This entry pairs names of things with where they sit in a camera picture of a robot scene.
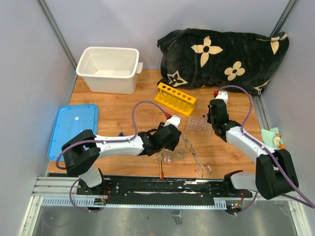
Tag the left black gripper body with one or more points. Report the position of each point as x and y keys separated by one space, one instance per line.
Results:
x=172 y=146

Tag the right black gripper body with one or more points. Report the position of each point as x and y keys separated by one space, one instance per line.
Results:
x=210 y=119

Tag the clear plastic tube rack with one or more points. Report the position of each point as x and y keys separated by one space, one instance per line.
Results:
x=195 y=124

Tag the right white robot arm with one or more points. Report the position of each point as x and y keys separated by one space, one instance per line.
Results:
x=274 y=173

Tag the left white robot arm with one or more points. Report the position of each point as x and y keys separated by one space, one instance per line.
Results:
x=83 y=150

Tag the glass conical flask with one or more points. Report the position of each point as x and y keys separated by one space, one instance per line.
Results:
x=166 y=156

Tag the small glass beaker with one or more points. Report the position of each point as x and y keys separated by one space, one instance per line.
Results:
x=180 y=154

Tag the yellow test tube rack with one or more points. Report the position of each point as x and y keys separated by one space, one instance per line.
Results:
x=175 y=99

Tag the metal crucible tongs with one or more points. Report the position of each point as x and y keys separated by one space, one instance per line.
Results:
x=200 y=167

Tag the green cartoon cloth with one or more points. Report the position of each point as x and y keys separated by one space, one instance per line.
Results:
x=272 y=138

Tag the black floral blanket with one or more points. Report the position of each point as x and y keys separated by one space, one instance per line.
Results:
x=196 y=58

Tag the white plastic bin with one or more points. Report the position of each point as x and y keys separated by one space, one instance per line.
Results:
x=110 y=69

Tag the blue plastic lid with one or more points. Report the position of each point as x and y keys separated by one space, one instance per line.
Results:
x=69 y=122

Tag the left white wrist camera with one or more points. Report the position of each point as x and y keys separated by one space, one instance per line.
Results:
x=173 y=120

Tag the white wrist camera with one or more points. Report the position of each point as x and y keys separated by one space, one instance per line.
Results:
x=173 y=120
x=223 y=95

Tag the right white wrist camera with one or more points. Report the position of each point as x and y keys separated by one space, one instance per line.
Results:
x=223 y=95

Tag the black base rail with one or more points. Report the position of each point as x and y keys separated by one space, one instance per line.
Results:
x=155 y=191

